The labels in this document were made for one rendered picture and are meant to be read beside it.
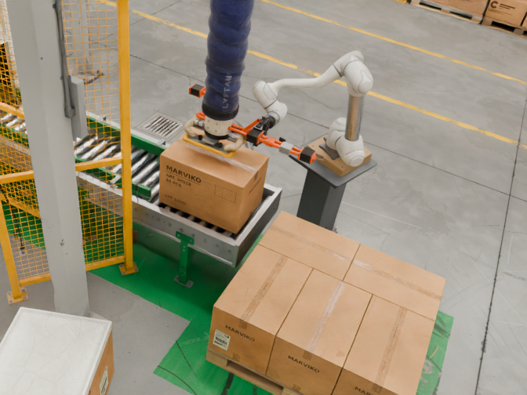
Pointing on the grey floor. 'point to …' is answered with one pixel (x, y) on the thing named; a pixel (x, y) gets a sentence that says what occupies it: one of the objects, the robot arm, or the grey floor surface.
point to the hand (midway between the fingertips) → (256, 135)
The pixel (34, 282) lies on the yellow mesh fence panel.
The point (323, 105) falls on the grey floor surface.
